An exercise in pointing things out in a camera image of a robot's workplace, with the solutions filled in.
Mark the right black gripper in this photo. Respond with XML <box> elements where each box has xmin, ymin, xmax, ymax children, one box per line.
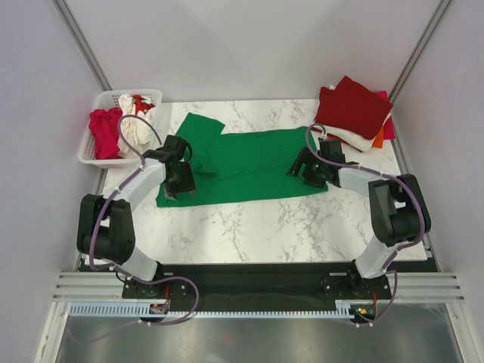
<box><xmin>287</xmin><ymin>147</ymin><xmax>328</xmax><ymax>190</ymax></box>

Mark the green t-shirt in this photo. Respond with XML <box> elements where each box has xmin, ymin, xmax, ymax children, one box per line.
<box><xmin>156</xmin><ymin>113</ymin><xmax>328</xmax><ymax>208</ymax></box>

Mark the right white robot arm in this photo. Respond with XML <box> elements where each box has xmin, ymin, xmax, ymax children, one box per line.
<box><xmin>287</xmin><ymin>147</ymin><xmax>431</xmax><ymax>298</ymax></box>

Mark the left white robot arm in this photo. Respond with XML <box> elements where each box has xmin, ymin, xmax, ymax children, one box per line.
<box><xmin>76</xmin><ymin>147</ymin><xmax>196</xmax><ymax>297</ymax></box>

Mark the folded white t-shirt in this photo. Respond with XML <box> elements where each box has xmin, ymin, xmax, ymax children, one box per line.
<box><xmin>322</xmin><ymin>125</ymin><xmax>374</xmax><ymax>152</ymax></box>

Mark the crumpled white t-shirt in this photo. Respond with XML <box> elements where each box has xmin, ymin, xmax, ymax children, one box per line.
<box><xmin>118</xmin><ymin>94</ymin><xmax>157</xmax><ymax>159</ymax></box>

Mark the folded dark red t-shirt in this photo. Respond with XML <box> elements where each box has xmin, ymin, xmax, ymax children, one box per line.
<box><xmin>315</xmin><ymin>76</ymin><xmax>393</xmax><ymax>140</ymax></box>

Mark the folded orange t-shirt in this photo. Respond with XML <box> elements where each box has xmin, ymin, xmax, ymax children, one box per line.
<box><xmin>372</xmin><ymin>126</ymin><xmax>384</xmax><ymax>149</ymax></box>

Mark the folded pink t-shirt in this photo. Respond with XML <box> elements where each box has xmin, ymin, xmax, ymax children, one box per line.
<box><xmin>375</xmin><ymin>91</ymin><xmax>396</xmax><ymax>141</ymax></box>

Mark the crumpled red t-shirt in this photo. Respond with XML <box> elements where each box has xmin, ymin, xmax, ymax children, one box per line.
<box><xmin>132</xmin><ymin>95</ymin><xmax>156</xmax><ymax>115</ymax></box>

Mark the white plastic laundry basket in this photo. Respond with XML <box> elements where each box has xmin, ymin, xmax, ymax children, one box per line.
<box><xmin>79</xmin><ymin>88</ymin><xmax>165</xmax><ymax>169</ymax></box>

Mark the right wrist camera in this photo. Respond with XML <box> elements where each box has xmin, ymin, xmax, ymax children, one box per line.
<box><xmin>318</xmin><ymin>139</ymin><xmax>346</xmax><ymax>164</ymax></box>

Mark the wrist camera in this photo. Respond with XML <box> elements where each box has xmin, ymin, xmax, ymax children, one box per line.
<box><xmin>318</xmin><ymin>139</ymin><xmax>346</xmax><ymax>164</ymax></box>
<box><xmin>163</xmin><ymin>135</ymin><xmax>193</xmax><ymax>162</ymax></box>

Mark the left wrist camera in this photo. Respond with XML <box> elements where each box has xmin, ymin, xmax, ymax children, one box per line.
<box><xmin>163</xmin><ymin>135</ymin><xmax>193</xmax><ymax>162</ymax></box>

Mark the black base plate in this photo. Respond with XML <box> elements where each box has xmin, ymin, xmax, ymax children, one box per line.
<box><xmin>122</xmin><ymin>262</ymin><xmax>392</xmax><ymax>311</ymax></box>

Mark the white slotted cable duct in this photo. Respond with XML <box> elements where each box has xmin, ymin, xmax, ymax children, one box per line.
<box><xmin>68</xmin><ymin>301</ymin><xmax>367</xmax><ymax>319</ymax></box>

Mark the left aluminium corner post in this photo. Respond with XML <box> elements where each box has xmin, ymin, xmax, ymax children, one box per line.
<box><xmin>52</xmin><ymin>0</ymin><xmax>113</xmax><ymax>91</ymax></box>

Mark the aluminium corner post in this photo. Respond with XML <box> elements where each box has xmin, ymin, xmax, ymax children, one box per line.
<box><xmin>52</xmin><ymin>0</ymin><xmax>113</xmax><ymax>91</ymax></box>
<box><xmin>389</xmin><ymin>0</ymin><xmax>455</xmax><ymax>103</ymax></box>

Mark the right aluminium corner post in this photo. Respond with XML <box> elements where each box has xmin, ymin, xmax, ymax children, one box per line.
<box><xmin>389</xmin><ymin>0</ymin><xmax>455</xmax><ymax>103</ymax></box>

